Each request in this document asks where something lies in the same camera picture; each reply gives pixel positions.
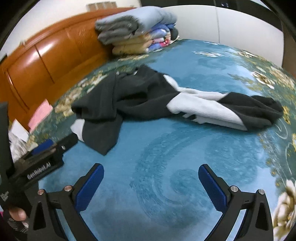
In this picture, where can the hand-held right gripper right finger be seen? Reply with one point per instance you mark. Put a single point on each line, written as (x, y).
(212, 187)

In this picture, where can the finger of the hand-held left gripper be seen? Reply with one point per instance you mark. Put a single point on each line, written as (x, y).
(45, 145)

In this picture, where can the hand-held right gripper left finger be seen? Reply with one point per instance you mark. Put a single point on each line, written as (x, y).
(90, 187)

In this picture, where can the black and white fleece garment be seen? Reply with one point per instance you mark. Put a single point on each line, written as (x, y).
(138, 92)

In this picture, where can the person's left hand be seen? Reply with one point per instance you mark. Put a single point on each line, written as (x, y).
(16, 213)

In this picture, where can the crumpled plastic bag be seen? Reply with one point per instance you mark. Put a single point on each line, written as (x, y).
(22, 147)

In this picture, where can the white paper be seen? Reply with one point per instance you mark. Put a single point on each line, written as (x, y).
(18, 129)

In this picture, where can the pink cloth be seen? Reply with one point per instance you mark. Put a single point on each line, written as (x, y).
(40, 114)

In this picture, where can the teal floral blanket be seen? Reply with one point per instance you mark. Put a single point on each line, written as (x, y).
(161, 150)

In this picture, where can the orange wooden headboard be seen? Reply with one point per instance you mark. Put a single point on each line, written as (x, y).
(46, 64)

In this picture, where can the cream folded quilt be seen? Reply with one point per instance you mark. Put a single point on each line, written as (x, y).
(129, 46)

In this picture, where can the cardboard box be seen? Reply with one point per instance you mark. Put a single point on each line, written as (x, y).
(97, 6)

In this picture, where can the grey folded quilt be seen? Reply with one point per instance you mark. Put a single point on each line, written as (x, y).
(134, 20)

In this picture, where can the floral folded quilt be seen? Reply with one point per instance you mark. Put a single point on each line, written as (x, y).
(159, 38)

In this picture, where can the white wardrobe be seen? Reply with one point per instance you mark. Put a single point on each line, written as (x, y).
(231, 27)

